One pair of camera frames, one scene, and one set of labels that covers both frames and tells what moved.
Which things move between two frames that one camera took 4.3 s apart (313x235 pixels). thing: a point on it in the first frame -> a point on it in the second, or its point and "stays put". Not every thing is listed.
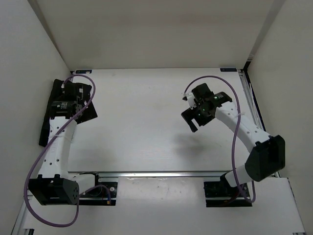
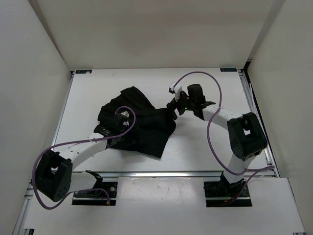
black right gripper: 189,114 -> 174,105
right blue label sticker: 228,70 stays put
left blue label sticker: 83,71 stays put
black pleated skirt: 54,92 -> 151,128
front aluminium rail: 88,174 stays put
